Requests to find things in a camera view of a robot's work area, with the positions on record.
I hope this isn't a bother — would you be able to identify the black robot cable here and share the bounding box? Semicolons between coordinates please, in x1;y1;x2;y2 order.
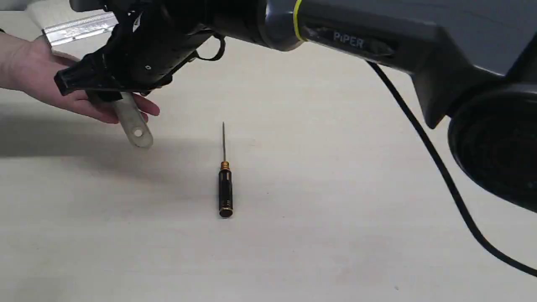
366;61;537;278

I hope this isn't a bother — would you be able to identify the person's open bare hand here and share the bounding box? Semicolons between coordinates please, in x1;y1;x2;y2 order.
0;34;160;124

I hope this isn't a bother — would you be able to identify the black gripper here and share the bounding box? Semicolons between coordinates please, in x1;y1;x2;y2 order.
54;0;226;102

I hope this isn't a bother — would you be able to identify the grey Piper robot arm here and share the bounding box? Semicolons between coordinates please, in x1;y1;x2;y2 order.
55;0;537;211

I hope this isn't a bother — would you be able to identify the wide wooden paint brush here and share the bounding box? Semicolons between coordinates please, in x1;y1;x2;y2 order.
25;0;153;148

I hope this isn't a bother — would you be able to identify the black gold-trimmed screwdriver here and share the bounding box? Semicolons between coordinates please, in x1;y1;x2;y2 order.
218;122;233;219

